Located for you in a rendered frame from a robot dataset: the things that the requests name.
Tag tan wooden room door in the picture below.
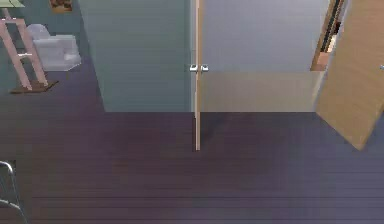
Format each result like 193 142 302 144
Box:
315 0 384 152
194 0 205 152

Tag white armchair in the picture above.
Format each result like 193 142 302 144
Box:
26 23 82 72

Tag brown wooden shelf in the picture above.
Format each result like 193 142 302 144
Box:
309 0 346 72

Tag pink wooden table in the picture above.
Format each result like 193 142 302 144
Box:
0 0 60 95

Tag brown framed wall picture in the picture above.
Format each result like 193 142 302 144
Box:
49 0 74 14

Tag grey metal frame chair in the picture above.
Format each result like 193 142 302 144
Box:
0 160 30 224

